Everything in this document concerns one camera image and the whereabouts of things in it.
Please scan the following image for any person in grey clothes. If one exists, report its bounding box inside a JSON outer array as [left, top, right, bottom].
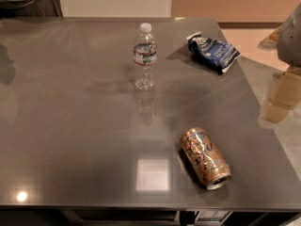
[[0, 0, 63, 18]]

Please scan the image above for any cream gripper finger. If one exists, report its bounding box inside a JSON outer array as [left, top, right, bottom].
[[261, 66, 301, 123]]

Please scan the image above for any orange soda can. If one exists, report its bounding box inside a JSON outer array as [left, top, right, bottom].
[[180, 127, 231, 190]]

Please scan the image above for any clear plastic water bottle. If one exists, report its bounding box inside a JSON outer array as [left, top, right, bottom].
[[133, 23, 157, 90]]

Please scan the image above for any blue crumpled chip bag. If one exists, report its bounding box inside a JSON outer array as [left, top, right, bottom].
[[186, 32, 241, 74]]

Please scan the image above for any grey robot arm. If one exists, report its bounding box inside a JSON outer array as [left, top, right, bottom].
[[260, 4, 301, 123]]

